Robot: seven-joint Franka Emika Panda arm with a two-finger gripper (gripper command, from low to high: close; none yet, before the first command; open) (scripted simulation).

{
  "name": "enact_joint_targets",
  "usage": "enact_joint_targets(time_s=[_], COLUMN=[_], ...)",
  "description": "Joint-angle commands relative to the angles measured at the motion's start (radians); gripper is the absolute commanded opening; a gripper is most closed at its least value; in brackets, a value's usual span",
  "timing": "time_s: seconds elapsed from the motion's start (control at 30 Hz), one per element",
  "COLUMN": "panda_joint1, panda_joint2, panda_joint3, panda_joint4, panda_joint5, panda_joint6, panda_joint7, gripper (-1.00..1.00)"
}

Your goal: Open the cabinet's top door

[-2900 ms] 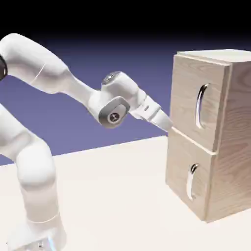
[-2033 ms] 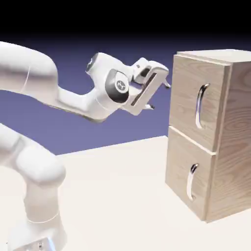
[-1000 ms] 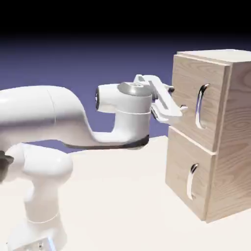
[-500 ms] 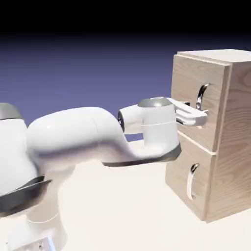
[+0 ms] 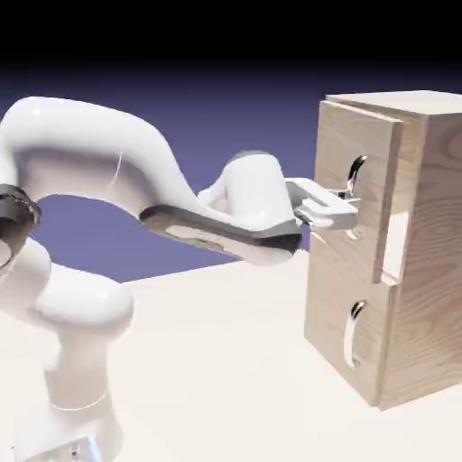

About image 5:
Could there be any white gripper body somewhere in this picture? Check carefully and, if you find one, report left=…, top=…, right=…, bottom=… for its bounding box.
left=292, top=177, right=359, bottom=231

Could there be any curved silver door handle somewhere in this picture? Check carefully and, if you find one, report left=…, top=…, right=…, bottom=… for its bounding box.
left=345, top=154, right=368, bottom=241
left=343, top=299, right=367, bottom=370

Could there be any light wood cabinet door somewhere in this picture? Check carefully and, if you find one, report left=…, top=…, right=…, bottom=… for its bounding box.
left=303, top=233, right=398, bottom=409
left=309, top=100, right=404, bottom=285

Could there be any light wood cabinet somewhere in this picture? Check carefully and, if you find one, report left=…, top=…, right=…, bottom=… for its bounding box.
left=303, top=89, right=462, bottom=411

